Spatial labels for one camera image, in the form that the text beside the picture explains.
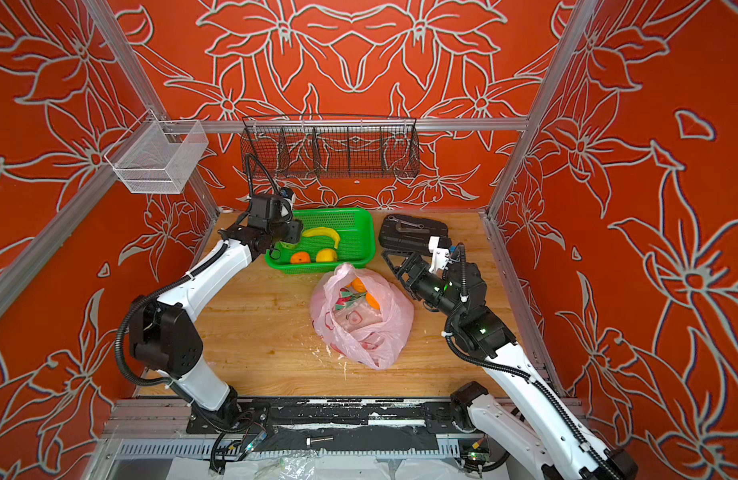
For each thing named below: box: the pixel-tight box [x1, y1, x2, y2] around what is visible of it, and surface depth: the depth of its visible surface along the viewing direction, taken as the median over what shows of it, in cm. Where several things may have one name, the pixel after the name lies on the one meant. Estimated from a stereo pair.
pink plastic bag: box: [310, 262, 415, 370], surface depth 82 cm
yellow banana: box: [302, 227, 341, 249], surface depth 112 cm
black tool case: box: [378, 214, 449, 255], surface depth 106 cm
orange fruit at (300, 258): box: [290, 252, 311, 264], surface depth 102 cm
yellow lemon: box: [316, 248, 337, 263], surface depth 100 cm
